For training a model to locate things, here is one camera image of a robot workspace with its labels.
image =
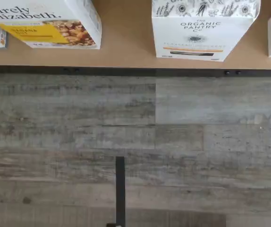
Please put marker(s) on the white box yellow strip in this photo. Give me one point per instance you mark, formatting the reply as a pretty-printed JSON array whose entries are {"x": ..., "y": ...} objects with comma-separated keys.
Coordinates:
[{"x": 204, "y": 35}]

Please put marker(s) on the black low shelf beam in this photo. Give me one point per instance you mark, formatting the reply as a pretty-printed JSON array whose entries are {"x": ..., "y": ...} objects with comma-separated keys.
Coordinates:
[{"x": 135, "y": 71}]

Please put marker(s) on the wooden low shelf board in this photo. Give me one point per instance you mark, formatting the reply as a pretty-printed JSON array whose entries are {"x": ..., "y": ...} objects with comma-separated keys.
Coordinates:
[{"x": 126, "y": 54}]

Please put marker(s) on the purely elizabeth yellow granola box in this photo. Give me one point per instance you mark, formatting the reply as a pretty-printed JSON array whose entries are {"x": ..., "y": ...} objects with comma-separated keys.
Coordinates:
[{"x": 55, "y": 30}]

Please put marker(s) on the black floor bar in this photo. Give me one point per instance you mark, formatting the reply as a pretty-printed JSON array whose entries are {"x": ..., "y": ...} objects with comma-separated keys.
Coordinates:
[{"x": 120, "y": 189}]

